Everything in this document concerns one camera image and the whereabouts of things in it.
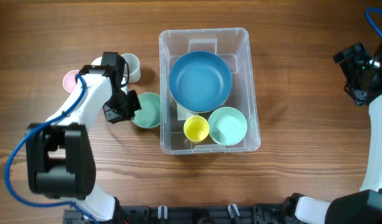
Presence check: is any cream plastic cup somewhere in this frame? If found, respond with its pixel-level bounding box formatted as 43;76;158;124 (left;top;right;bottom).
91;57;102;65

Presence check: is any mint green bowl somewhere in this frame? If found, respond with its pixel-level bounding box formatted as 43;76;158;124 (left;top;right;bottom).
132;92;161;129
208;106;248;146

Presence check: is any pink plastic cup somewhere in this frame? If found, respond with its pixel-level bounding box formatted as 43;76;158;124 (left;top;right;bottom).
62;70;78;93

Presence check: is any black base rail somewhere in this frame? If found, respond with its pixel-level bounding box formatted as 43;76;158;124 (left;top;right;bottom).
62;203;291;224

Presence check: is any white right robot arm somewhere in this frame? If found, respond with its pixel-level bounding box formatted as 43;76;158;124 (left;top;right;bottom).
279;35;382;223

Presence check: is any dark blue plate in bin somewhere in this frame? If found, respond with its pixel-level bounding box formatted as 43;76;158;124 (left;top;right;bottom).
169;50;233;96

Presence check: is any grey plastic cup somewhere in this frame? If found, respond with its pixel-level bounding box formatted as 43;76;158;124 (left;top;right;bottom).
122;54;141;83

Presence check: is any clear plastic storage bin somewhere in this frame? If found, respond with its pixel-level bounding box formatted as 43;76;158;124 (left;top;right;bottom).
159;27;261;155

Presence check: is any dark blue plate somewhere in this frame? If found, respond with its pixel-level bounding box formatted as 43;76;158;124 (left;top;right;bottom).
169;50;233;96
171;86;231;112

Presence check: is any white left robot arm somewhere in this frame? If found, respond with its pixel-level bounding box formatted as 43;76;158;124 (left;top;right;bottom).
26;52;141;223

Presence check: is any white paper label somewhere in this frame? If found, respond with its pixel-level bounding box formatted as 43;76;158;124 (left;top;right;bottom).
177;104;198;121

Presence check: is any yellow plastic cup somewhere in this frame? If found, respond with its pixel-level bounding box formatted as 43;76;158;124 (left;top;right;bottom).
184;116;210;144

